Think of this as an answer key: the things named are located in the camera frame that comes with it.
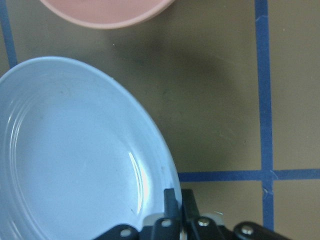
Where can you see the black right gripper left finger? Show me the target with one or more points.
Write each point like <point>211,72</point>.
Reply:
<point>168,227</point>

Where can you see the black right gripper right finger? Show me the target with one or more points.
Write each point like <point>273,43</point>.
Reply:
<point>196,226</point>

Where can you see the blue plate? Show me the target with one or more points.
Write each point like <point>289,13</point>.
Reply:
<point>78,154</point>

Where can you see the pink bowl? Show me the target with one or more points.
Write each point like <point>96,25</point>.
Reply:
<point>107,14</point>

